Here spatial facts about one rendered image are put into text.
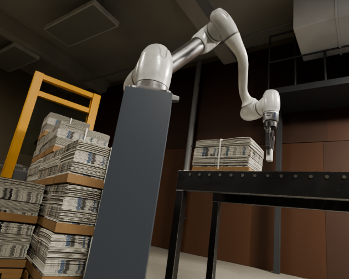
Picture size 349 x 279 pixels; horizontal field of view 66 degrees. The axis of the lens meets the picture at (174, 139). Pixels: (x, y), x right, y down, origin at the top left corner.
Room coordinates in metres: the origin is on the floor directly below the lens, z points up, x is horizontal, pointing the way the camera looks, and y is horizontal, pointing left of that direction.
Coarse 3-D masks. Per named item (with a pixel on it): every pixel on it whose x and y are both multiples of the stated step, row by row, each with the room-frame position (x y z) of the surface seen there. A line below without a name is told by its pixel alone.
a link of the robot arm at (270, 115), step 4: (264, 112) 1.46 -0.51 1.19; (268, 112) 1.44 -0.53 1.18; (272, 112) 1.43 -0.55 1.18; (276, 112) 1.43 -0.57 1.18; (264, 116) 1.46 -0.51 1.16; (268, 116) 1.44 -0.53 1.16; (272, 116) 1.43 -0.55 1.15; (276, 116) 1.43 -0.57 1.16; (264, 120) 1.46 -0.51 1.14; (268, 120) 1.45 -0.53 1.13; (272, 120) 1.44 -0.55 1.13; (276, 120) 1.44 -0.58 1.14
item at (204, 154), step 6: (198, 144) 1.70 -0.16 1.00; (204, 144) 1.67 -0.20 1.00; (210, 144) 1.65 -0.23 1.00; (216, 144) 1.63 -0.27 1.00; (198, 150) 1.70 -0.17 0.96; (204, 150) 1.67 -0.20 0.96; (210, 150) 1.65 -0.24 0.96; (198, 156) 1.69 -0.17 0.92; (204, 156) 1.67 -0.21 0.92; (210, 156) 1.64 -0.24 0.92; (192, 162) 1.71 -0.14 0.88; (198, 162) 1.69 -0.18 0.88; (204, 162) 1.66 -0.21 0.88; (210, 162) 1.64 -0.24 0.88
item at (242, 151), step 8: (232, 144) 1.56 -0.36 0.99; (240, 144) 1.53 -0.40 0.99; (248, 144) 1.50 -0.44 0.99; (256, 144) 1.60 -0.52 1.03; (224, 152) 1.59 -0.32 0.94; (232, 152) 1.56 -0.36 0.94; (240, 152) 1.53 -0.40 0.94; (248, 152) 1.51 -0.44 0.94; (256, 152) 1.61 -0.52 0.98; (224, 160) 1.58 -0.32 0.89; (232, 160) 1.55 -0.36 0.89; (240, 160) 1.52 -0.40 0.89; (248, 160) 1.51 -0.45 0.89; (256, 160) 1.64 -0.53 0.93; (256, 168) 1.64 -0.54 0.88
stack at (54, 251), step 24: (72, 144) 1.40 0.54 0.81; (96, 144) 1.37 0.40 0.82; (48, 168) 1.78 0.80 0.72; (72, 168) 1.31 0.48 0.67; (96, 168) 1.38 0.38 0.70; (48, 192) 1.63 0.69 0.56; (72, 192) 1.33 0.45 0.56; (96, 192) 1.40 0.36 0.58; (48, 216) 1.48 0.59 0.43; (72, 216) 1.34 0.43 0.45; (96, 216) 1.41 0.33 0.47; (48, 240) 1.36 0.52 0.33; (72, 240) 1.37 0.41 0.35; (48, 264) 1.32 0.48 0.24; (72, 264) 1.38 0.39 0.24
